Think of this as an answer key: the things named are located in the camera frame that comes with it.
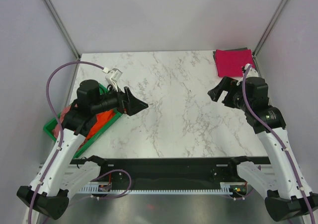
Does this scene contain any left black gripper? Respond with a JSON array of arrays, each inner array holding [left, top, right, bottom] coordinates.
[[91, 82, 148, 116]]

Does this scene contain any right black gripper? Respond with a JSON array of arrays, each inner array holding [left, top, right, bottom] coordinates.
[[208, 75, 253, 112]]

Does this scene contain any magenta t-shirt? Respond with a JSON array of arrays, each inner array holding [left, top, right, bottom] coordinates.
[[215, 49, 255, 77]]

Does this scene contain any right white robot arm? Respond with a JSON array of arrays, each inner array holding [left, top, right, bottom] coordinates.
[[208, 77, 318, 224]]

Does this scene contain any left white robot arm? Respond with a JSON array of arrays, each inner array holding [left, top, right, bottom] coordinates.
[[17, 79, 148, 220]]

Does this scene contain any orange t-shirt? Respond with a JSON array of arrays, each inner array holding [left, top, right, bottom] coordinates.
[[84, 110, 115, 143]]

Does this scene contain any dark grey folded cloth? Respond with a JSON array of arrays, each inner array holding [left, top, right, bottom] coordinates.
[[213, 47, 248, 61]]

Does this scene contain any dusty pink t-shirt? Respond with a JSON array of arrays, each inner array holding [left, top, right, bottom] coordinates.
[[52, 105, 71, 138]]

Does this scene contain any green plastic tray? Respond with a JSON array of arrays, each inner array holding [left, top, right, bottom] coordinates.
[[43, 79, 122, 158]]

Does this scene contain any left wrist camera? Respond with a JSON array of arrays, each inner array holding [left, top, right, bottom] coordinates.
[[102, 68, 122, 91]]

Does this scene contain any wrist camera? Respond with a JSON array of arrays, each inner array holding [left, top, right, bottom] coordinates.
[[102, 68, 122, 91], [242, 64, 259, 78]]

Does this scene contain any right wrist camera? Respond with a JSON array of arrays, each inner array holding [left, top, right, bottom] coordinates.
[[242, 64, 259, 78]]

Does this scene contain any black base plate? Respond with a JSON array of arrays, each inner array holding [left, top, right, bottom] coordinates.
[[69, 156, 271, 191]]

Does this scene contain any white slotted cable duct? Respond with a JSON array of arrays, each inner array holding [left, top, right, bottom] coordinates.
[[77, 182, 233, 195]]

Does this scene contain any right aluminium frame post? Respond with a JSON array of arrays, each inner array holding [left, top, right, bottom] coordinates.
[[252, 0, 290, 58]]

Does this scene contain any aluminium frame post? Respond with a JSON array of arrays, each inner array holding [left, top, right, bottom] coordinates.
[[252, 0, 290, 58], [43, 0, 81, 60]]

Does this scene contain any left aluminium frame post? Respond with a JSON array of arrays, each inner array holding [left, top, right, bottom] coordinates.
[[43, 0, 81, 60]]

